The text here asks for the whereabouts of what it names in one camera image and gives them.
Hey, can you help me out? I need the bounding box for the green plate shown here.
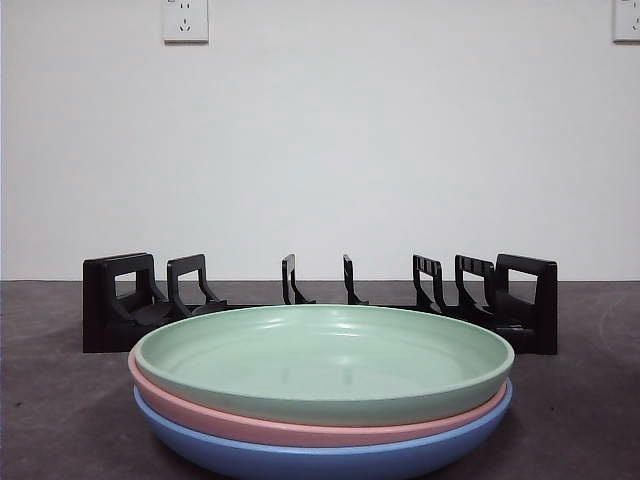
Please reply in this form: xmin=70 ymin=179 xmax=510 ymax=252
xmin=134 ymin=304 xmax=516 ymax=428

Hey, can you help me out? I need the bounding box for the pink plate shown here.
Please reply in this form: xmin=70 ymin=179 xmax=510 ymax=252
xmin=127 ymin=349 xmax=513 ymax=449

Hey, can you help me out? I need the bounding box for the blue plate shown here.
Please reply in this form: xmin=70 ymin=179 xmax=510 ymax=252
xmin=131 ymin=384 xmax=515 ymax=480

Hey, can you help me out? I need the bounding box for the black plastic dish rack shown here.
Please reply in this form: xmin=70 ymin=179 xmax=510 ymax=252
xmin=81 ymin=251 xmax=559 ymax=356

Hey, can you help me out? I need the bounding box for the white wall socket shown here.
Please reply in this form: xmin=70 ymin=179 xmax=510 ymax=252
xmin=162 ymin=0 xmax=210 ymax=44
xmin=612 ymin=0 xmax=640 ymax=44

